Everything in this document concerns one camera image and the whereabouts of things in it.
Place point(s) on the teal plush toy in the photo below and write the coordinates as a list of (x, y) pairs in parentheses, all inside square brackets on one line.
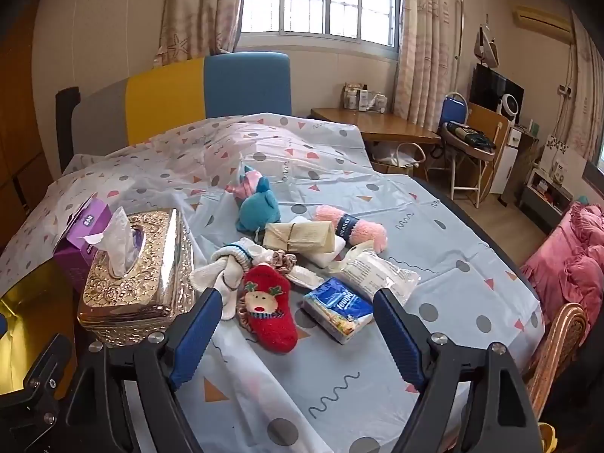
[(257, 207)]

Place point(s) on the red reindeer sock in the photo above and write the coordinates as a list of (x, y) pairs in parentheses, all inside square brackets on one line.
[(271, 316)]

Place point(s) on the brown scrunchie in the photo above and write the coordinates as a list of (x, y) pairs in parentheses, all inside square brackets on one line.
[(284, 260)]

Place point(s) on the white towel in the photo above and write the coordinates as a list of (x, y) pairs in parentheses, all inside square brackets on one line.
[(328, 255)]

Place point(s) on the clear bag of cotton pads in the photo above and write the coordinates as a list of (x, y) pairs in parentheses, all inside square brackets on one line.
[(377, 273)]

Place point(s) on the black television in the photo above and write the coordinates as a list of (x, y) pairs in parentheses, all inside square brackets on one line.
[(490, 85)]

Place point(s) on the wooden desk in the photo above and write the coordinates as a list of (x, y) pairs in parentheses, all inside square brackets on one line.
[(373, 125)]

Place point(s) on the pink striped plush toy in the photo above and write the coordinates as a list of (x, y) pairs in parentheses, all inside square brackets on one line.
[(245, 181)]

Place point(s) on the wooden board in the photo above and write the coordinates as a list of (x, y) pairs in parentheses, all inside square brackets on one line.
[(486, 170)]

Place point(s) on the grey yellow blue headboard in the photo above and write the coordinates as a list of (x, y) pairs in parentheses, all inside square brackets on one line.
[(160, 99)]

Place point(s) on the pink ruffled bedding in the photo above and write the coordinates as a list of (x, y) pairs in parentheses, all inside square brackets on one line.
[(566, 264)]

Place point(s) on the wooden wardrobe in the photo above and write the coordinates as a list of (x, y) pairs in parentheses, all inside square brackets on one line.
[(23, 127)]

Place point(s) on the rattan chair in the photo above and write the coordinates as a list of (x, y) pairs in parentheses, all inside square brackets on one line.
[(561, 349)]

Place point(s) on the blue folding chair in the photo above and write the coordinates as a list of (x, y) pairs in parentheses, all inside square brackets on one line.
[(454, 106)]

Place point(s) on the group of small boxes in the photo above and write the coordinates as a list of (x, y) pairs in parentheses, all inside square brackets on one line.
[(363, 99)]

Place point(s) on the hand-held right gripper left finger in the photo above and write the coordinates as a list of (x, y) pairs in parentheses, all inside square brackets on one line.
[(193, 335)]

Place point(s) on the purple tissue box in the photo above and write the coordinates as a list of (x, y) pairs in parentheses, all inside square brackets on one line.
[(75, 250)]

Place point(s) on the white pad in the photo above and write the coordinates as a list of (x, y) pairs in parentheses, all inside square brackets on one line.
[(306, 277)]

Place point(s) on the ornate gold tissue box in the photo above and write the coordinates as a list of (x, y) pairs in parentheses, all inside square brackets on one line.
[(151, 264)]

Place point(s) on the white facial tissue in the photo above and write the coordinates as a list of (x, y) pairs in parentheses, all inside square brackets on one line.
[(118, 240)]

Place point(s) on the pink patterned curtain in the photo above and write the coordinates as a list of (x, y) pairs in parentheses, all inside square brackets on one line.
[(198, 4), (424, 42)]

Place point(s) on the side window curtain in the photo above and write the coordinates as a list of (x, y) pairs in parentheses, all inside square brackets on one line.
[(587, 85)]

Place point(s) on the white sock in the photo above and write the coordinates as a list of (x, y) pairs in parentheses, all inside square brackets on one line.
[(212, 278)]

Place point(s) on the wall air conditioner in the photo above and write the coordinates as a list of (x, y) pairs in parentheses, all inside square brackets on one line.
[(542, 19)]

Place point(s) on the small white fan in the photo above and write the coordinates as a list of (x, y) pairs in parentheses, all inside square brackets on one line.
[(511, 109)]

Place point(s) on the beige satin scrunchie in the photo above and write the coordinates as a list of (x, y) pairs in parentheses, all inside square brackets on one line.
[(241, 319)]

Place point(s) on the white cabinet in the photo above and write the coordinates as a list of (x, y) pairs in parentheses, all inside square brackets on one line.
[(505, 160)]

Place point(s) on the blue tissue pack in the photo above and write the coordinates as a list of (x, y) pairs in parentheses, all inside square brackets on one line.
[(337, 309)]

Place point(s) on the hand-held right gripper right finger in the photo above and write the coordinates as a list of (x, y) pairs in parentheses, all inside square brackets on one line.
[(396, 339)]

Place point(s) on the pink dishcloth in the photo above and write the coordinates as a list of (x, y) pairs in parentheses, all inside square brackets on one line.
[(363, 231)]

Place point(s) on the white floral box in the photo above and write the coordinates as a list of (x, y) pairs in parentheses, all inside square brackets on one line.
[(564, 158)]

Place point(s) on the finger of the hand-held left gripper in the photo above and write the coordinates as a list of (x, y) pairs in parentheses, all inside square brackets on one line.
[(42, 401)]

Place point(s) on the hanging garment steamer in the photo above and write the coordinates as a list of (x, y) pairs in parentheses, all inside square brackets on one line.
[(488, 49)]

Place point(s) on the beige cloth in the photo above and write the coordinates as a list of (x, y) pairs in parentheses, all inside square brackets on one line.
[(302, 236)]

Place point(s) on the barred window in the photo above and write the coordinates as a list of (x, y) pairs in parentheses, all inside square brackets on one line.
[(321, 0)]

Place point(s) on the metal stand pole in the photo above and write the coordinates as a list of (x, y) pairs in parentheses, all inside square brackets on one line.
[(458, 33)]

